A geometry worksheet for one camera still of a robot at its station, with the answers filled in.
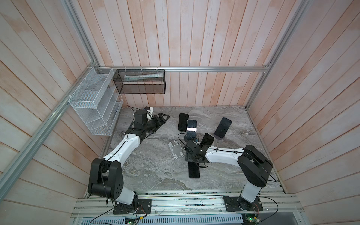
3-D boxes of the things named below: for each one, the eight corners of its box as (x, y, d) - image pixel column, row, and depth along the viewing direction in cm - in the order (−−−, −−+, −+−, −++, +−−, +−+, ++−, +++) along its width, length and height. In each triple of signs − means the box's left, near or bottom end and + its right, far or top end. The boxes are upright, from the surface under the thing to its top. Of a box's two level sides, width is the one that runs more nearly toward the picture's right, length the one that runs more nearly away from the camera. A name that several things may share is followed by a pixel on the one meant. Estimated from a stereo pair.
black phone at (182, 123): (177, 135, 105) (177, 124, 94) (179, 124, 112) (180, 112, 100) (185, 137, 104) (186, 125, 93) (187, 125, 111) (188, 113, 100)
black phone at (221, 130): (212, 136, 104) (216, 124, 92) (218, 129, 109) (223, 116, 97) (220, 142, 101) (226, 130, 89) (226, 134, 106) (233, 121, 94)
